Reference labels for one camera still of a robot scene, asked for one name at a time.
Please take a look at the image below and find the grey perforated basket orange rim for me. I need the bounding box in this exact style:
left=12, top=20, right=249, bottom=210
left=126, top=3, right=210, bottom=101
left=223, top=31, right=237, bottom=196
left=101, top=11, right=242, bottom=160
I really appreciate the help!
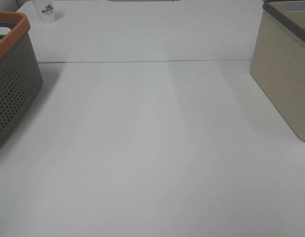
left=0, top=11, right=43, bottom=149

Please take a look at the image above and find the beige bin grey rim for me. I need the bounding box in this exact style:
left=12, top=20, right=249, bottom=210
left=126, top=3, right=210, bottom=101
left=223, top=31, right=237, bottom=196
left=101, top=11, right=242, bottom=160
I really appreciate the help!
left=250, top=0, right=305, bottom=142

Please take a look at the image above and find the white paper cup green logo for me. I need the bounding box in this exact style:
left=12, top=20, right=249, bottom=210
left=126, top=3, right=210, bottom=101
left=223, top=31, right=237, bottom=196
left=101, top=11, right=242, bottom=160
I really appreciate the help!
left=32, top=0, right=55, bottom=24

